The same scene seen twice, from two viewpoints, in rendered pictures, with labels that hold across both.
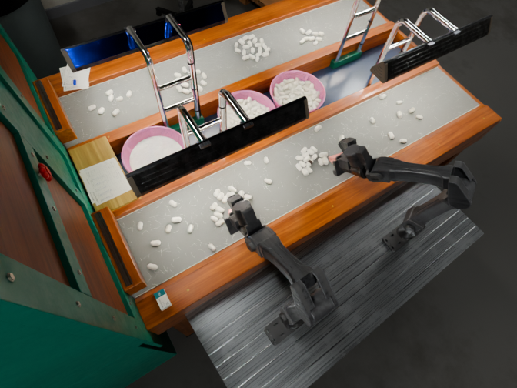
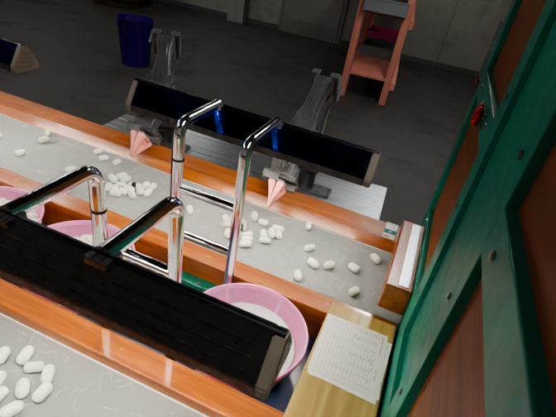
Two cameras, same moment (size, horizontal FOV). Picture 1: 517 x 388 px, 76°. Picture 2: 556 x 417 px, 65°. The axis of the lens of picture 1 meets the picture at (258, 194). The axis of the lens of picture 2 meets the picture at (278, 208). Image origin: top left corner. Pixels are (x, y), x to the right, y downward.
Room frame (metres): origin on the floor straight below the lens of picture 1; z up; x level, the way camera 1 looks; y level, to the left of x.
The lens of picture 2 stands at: (1.04, 0.98, 1.46)
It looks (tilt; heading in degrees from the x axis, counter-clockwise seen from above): 32 degrees down; 237
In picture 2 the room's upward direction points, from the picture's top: 11 degrees clockwise
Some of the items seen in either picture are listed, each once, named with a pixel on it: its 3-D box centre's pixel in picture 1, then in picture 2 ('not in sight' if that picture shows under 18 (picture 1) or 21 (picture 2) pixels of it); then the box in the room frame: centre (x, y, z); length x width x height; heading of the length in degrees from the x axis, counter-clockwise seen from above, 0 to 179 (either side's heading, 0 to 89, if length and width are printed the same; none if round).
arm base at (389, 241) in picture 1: (408, 229); (165, 135); (0.59, -0.62, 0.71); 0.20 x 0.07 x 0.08; 134
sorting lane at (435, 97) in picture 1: (319, 158); (115, 185); (0.85, -0.24, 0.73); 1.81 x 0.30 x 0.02; 131
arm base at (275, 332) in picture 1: (292, 319); (306, 178); (0.17, -0.19, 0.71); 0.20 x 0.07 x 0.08; 134
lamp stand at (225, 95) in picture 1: (215, 152); (222, 205); (0.67, 0.18, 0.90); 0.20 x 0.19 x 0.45; 131
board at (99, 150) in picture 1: (102, 174); (345, 370); (0.57, 0.61, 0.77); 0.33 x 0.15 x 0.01; 41
